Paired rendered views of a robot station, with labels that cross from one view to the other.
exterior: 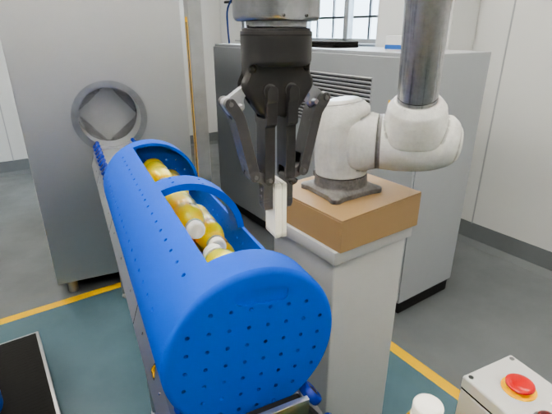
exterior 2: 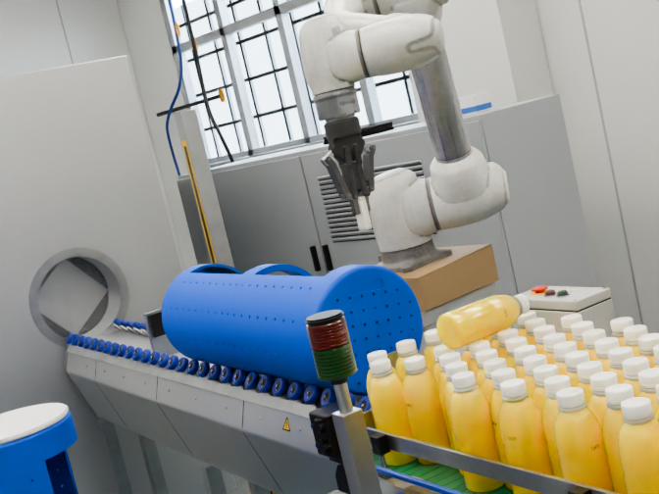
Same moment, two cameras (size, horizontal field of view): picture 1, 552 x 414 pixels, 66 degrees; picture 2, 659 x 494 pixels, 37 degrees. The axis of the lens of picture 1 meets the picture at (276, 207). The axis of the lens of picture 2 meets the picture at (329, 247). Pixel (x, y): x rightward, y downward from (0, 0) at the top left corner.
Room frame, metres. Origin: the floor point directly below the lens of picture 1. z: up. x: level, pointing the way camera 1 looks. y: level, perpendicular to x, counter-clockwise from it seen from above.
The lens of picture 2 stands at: (-1.59, 0.25, 1.55)
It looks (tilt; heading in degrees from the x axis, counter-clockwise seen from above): 7 degrees down; 355
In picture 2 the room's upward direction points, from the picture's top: 13 degrees counter-clockwise
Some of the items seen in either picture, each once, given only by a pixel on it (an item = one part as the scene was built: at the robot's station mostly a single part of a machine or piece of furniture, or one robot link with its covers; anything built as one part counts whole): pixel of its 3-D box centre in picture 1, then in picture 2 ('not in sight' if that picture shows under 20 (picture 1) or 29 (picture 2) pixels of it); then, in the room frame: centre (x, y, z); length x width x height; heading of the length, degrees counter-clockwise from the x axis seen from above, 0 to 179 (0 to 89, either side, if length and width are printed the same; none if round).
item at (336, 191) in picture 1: (336, 178); (404, 254); (1.23, -0.19, 1.13); 0.22 x 0.18 x 0.06; 30
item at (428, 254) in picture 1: (314, 150); (372, 289); (3.06, -0.29, 0.72); 2.15 x 0.54 x 1.45; 35
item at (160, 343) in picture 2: not in sight; (164, 332); (1.65, 0.58, 1.00); 0.10 x 0.04 x 0.15; 116
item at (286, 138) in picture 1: (286, 133); (357, 171); (0.48, -0.01, 1.44); 0.04 x 0.01 x 0.11; 26
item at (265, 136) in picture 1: (265, 135); (347, 173); (0.47, 0.01, 1.44); 0.04 x 0.01 x 0.11; 26
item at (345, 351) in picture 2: not in sight; (334, 360); (-0.05, 0.16, 1.18); 0.06 x 0.06 x 0.05
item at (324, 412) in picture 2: not in sight; (338, 432); (0.32, 0.16, 0.95); 0.10 x 0.07 x 0.10; 116
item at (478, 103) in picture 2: (411, 43); (457, 107); (2.39, -0.71, 1.48); 0.24 x 0.12 x 0.08; 43
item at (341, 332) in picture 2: not in sight; (328, 332); (-0.05, 0.16, 1.23); 0.06 x 0.06 x 0.04
